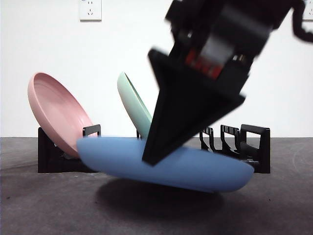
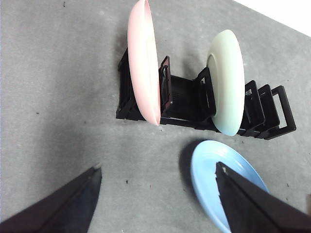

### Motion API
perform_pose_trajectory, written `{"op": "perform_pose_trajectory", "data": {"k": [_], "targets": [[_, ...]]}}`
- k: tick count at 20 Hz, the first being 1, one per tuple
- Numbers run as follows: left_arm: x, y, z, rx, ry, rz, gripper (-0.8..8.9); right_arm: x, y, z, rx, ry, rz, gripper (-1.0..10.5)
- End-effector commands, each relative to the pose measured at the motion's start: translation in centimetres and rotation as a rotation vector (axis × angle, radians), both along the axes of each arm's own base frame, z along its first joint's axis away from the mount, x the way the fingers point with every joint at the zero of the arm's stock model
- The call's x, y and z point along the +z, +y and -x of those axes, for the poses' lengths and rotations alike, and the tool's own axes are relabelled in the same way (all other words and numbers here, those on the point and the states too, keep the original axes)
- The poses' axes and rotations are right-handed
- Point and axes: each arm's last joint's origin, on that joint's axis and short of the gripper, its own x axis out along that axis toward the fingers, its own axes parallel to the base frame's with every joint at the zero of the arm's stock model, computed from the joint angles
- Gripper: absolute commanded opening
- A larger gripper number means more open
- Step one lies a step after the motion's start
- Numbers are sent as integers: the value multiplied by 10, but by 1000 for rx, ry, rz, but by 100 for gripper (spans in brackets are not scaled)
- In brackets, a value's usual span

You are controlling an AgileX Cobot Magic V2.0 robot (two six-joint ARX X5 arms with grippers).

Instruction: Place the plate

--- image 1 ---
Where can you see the white wall socket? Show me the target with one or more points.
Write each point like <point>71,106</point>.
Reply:
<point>308,14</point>
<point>90,9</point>

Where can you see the green round plate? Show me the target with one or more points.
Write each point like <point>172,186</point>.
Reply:
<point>132,107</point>

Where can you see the black plastic dish rack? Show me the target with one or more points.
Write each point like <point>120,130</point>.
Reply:
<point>265,151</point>

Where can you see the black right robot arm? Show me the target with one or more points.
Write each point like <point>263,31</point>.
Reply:
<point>256,9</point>

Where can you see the pale grey camera box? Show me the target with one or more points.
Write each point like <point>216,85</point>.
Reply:
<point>217,49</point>

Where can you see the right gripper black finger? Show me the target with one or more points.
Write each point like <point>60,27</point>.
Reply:
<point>185,110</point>

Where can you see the blue round plate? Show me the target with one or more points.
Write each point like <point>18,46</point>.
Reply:
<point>117,159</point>

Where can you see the pink round plate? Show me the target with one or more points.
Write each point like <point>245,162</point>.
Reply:
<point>56,107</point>

